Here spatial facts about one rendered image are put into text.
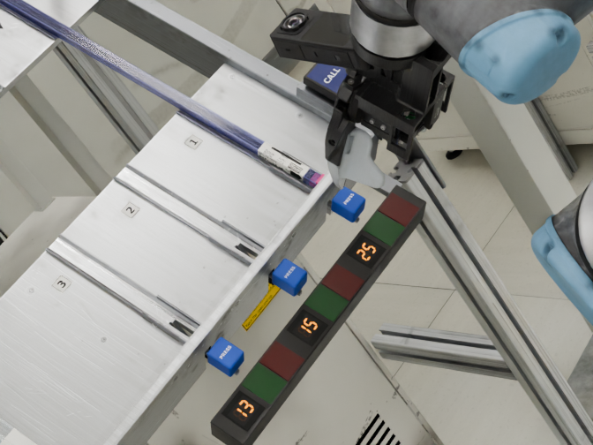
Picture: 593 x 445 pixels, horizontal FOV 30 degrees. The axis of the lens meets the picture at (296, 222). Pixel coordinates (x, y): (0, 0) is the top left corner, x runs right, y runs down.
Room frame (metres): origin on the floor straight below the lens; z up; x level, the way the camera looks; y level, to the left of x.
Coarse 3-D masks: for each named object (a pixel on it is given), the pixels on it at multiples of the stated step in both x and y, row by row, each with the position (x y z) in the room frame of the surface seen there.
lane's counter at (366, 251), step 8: (360, 240) 1.03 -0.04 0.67; (368, 240) 1.03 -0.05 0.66; (352, 248) 1.03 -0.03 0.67; (360, 248) 1.03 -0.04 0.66; (368, 248) 1.02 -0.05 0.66; (376, 248) 1.02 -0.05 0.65; (384, 248) 1.02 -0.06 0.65; (352, 256) 1.02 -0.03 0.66; (360, 256) 1.02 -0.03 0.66; (368, 256) 1.02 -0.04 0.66; (376, 256) 1.02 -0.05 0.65; (368, 264) 1.01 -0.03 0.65
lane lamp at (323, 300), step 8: (320, 288) 1.00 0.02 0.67; (312, 296) 0.99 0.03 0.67; (320, 296) 0.99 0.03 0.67; (328, 296) 0.99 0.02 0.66; (336, 296) 0.99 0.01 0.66; (304, 304) 0.99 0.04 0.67; (312, 304) 0.99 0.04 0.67; (320, 304) 0.99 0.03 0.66; (328, 304) 0.98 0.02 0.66; (336, 304) 0.98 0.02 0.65; (344, 304) 0.98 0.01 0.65; (320, 312) 0.98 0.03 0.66; (328, 312) 0.98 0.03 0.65; (336, 312) 0.97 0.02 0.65
